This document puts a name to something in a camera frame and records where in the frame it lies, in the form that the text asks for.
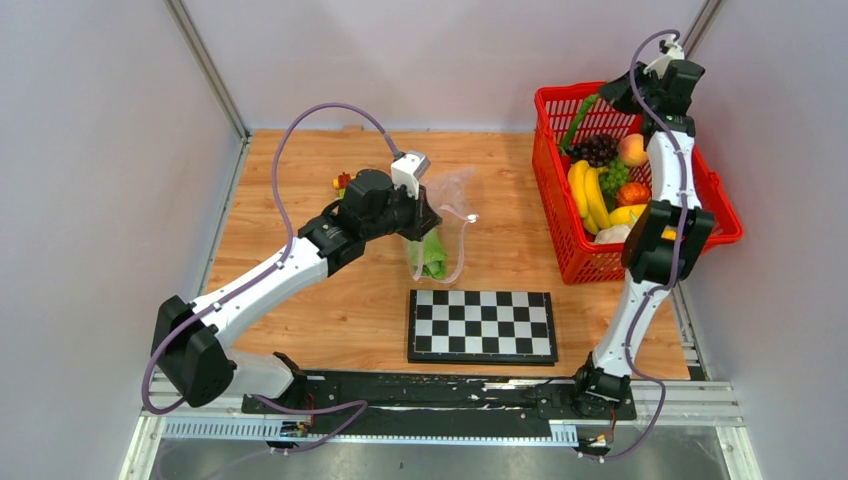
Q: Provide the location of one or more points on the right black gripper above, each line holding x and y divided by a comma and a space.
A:
618, 93

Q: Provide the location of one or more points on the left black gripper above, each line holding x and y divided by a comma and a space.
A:
424, 217

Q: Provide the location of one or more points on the green napa cabbage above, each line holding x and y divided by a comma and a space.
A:
427, 258

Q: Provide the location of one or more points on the clear zip top bag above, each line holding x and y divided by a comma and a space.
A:
447, 194

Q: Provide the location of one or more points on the red plastic basket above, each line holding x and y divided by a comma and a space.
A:
579, 259

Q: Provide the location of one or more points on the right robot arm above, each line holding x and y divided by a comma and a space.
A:
667, 238

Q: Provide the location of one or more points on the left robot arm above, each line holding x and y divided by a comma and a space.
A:
192, 342

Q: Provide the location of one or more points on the long green pepper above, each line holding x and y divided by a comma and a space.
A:
584, 108

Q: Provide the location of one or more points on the orange peach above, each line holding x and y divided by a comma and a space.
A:
631, 151

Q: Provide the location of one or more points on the dark purple grapes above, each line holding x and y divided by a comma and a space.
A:
597, 150

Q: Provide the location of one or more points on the green grapes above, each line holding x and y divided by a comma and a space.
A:
614, 177

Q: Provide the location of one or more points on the colourful toy car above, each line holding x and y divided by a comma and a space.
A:
341, 182

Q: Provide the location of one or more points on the red orange fruit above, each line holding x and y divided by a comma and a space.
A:
633, 193

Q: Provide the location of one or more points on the black white checkerboard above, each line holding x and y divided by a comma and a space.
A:
481, 328

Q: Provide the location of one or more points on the yellow banana bunch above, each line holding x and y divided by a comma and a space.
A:
626, 215
586, 192

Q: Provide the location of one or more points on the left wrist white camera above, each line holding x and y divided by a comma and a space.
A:
407, 171

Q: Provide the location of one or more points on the wrist white camera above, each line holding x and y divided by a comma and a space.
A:
407, 171
670, 50

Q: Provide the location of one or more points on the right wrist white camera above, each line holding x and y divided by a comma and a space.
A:
670, 50

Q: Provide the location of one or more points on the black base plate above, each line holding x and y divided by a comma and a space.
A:
430, 405

